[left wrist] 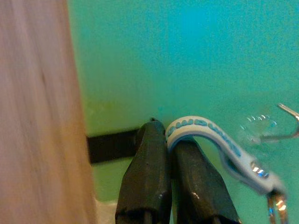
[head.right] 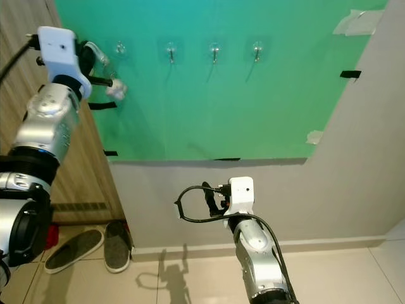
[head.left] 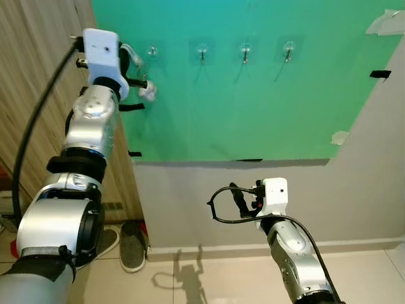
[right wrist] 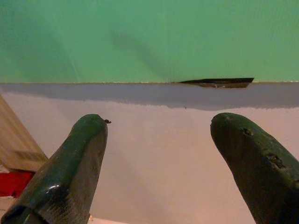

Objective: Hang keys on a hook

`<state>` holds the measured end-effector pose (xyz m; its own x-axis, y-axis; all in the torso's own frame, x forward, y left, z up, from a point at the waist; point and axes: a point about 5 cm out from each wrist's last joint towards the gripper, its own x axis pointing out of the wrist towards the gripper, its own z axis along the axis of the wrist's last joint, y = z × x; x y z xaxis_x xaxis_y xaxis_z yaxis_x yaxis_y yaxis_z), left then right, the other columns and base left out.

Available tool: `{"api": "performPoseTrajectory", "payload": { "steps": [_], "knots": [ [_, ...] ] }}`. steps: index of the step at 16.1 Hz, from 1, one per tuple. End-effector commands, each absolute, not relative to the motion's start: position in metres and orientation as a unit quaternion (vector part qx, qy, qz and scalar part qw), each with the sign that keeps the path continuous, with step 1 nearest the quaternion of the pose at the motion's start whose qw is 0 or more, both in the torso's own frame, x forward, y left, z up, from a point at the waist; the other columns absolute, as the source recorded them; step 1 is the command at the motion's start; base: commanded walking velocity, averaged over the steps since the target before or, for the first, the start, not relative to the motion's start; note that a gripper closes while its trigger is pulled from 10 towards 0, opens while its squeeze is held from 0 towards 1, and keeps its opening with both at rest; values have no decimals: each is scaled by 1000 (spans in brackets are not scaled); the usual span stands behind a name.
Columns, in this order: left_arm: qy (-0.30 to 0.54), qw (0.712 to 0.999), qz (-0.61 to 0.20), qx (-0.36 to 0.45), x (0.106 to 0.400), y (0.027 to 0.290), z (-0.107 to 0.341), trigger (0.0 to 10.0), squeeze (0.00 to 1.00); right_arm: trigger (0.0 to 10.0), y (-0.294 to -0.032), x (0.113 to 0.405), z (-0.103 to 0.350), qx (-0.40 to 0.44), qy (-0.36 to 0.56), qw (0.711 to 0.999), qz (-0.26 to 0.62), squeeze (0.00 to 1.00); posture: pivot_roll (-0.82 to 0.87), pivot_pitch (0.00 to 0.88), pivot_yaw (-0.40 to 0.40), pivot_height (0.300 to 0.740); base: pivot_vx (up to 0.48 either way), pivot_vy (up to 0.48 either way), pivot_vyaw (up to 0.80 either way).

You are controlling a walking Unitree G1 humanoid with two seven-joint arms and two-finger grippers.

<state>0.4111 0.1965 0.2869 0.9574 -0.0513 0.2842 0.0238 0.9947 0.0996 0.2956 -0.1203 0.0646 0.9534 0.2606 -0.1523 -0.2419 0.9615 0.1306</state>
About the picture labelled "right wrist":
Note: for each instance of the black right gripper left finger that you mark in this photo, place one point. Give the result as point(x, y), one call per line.
point(63, 177)

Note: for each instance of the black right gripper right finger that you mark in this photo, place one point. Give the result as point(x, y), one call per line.
point(261, 172)

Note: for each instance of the red cloth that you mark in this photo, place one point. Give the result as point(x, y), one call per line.
point(11, 184)

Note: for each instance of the light wooden door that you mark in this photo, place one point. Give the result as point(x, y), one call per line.
point(16, 144)

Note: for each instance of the green board with hooks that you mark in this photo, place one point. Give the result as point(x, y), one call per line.
point(140, 35)

